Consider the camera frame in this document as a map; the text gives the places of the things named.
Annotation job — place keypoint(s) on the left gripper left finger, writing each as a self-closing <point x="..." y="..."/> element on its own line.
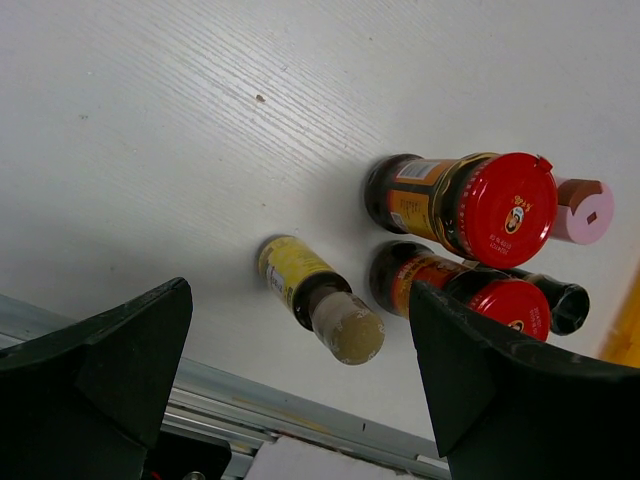
<point x="87" y="401"/>

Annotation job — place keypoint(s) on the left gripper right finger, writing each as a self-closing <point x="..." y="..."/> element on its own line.
<point x="504" y="405"/>

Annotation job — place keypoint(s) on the black-cap pepper bottle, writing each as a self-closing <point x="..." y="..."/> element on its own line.
<point x="569" y="303"/>

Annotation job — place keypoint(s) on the red-lid sauce jar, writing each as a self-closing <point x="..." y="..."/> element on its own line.
<point x="515" y="303"/>
<point x="495" y="208"/>

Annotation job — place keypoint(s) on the small yellow-label brown-cap bottle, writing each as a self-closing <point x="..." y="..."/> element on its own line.
<point x="320" y="299"/>

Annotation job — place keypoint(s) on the pink-cap spice shaker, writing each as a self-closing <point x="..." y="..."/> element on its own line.
<point x="584" y="212"/>

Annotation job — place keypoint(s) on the yellow three-compartment plastic bin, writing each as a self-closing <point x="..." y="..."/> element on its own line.
<point x="621" y="345"/>

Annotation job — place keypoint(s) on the aluminium table frame rail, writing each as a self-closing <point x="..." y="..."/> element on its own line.
<point x="211" y="413"/>

